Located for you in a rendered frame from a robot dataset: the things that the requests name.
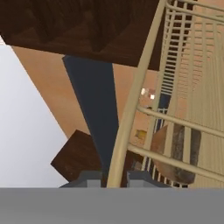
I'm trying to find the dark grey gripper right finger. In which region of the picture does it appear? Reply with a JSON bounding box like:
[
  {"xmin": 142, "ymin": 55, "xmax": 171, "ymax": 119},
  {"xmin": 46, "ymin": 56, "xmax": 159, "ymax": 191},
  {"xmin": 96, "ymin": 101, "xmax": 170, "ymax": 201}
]
[{"xmin": 126, "ymin": 170, "xmax": 173, "ymax": 189}]

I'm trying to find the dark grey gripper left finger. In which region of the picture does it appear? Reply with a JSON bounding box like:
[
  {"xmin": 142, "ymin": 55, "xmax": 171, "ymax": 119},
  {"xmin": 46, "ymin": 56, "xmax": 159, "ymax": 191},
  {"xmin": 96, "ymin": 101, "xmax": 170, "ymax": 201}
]
[{"xmin": 59, "ymin": 170, "xmax": 103, "ymax": 189}]

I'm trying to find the tan wire basket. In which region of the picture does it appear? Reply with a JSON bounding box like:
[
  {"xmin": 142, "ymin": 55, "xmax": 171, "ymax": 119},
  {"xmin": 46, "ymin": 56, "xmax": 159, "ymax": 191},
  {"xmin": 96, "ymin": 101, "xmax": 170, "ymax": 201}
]
[{"xmin": 106, "ymin": 0, "xmax": 224, "ymax": 189}]

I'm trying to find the brown bread loaf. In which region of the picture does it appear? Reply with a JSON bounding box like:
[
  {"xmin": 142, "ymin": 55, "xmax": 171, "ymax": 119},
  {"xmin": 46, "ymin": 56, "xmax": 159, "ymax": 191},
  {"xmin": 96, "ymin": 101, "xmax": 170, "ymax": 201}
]
[{"xmin": 150, "ymin": 123, "xmax": 203, "ymax": 186}]

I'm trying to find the dark blue counter base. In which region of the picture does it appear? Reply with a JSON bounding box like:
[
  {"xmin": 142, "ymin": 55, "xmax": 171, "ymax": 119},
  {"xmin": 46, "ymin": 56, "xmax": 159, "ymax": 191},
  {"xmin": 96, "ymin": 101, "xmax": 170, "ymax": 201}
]
[{"xmin": 61, "ymin": 54, "xmax": 121, "ymax": 187}]

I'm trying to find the dark wood stool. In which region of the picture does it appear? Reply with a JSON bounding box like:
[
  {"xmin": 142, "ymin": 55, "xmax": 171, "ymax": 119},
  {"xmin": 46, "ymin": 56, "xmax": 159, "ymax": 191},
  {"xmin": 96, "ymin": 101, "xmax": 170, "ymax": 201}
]
[{"xmin": 50, "ymin": 129, "xmax": 103, "ymax": 184}]

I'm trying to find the small yellow object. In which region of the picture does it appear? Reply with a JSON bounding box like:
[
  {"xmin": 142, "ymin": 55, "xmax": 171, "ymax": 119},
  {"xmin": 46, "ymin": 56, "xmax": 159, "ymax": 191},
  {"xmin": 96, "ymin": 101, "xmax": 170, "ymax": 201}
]
[{"xmin": 135, "ymin": 129, "xmax": 148, "ymax": 140}]

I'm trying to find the small white object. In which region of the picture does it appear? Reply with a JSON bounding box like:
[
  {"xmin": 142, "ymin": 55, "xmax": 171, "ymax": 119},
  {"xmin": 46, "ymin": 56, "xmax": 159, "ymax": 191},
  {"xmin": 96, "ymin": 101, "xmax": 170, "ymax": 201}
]
[{"xmin": 141, "ymin": 87, "xmax": 157, "ymax": 101}]

